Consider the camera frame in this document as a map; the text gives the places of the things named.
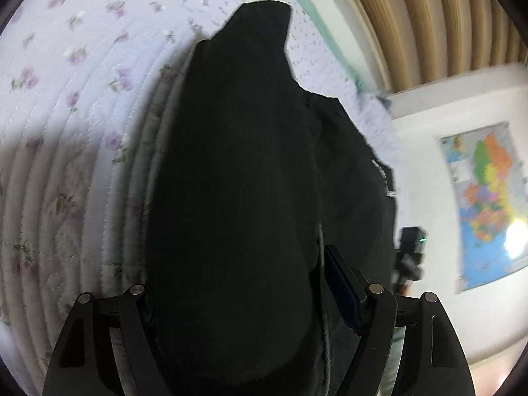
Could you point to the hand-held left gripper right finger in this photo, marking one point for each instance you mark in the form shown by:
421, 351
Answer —
373, 326

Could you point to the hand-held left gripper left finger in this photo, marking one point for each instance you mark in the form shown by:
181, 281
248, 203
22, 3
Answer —
123, 338

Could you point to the black hooded jacket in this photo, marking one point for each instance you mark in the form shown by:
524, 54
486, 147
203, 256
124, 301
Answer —
235, 198

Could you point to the floral quilted bed blanket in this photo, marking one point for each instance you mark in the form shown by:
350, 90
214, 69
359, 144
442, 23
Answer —
82, 132

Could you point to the wooden slatted headboard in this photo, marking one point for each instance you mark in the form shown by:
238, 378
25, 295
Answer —
433, 20

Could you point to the colourful wall map poster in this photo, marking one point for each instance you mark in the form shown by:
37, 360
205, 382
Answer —
486, 206

